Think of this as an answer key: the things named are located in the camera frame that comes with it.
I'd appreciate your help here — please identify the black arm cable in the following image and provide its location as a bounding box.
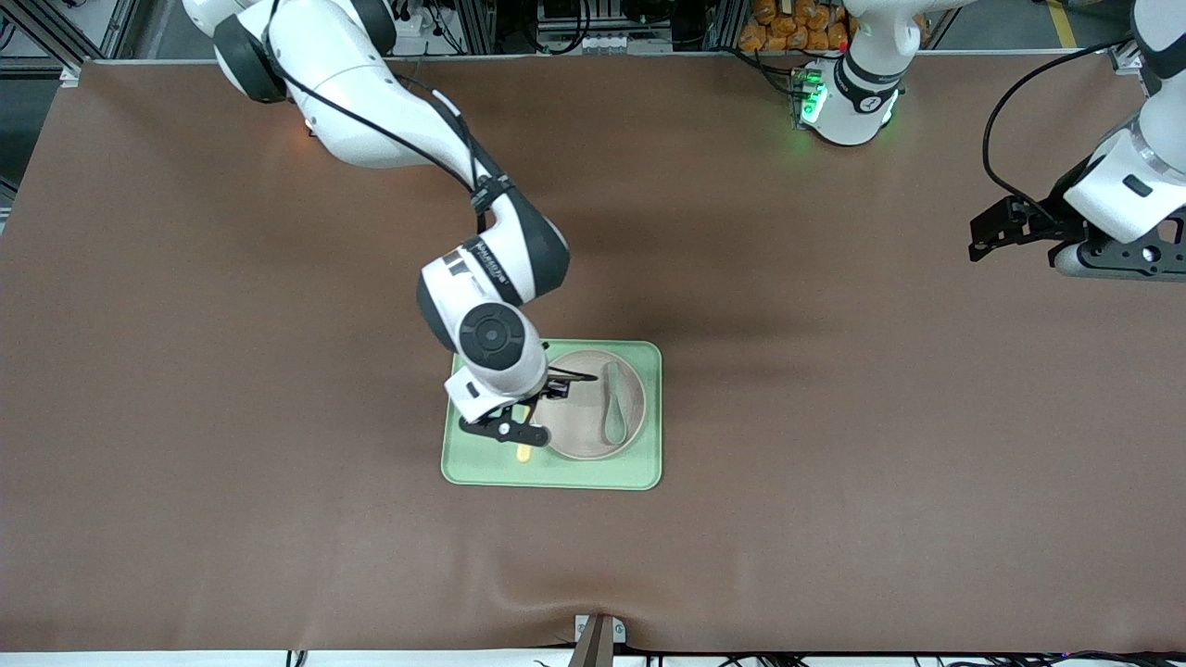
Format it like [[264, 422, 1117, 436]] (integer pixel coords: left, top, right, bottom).
[[264, 0, 515, 237], [982, 39, 1142, 225]]

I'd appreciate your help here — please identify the white power strip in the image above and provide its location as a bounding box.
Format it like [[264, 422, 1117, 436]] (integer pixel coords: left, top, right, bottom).
[[394, 0, 448, 40]]

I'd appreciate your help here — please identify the light green rectangular tray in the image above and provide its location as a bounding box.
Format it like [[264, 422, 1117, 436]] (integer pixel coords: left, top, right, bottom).
[[440, 339, 664, 491]]

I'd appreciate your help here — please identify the brown table mat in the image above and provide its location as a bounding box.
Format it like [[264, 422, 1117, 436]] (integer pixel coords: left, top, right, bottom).
[[0, 54, 1186, 655]]

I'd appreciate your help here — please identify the orange packaged goods pile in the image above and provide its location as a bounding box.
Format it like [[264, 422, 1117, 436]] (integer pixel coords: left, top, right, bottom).
[[738, 0, 850, 53]]

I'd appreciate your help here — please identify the beige round plate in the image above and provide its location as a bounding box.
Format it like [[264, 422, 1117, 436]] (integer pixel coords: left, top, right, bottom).
[[533, 349, 647, 461]]

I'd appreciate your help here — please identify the grey metal camera bracket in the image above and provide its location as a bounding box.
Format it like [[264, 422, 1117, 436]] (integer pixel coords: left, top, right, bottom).
[[574, 613, 627, 667]]

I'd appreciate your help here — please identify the green plastic spoon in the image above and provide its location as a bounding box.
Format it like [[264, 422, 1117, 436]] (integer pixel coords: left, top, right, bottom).
[[602, 361, 627, 447]]

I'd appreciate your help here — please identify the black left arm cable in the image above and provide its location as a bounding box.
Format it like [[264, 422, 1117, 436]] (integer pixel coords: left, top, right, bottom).
[[982, 39, 1142, 225]]

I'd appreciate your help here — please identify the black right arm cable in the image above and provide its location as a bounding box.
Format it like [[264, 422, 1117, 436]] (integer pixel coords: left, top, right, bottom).
[[264, 0, 515, 237]]

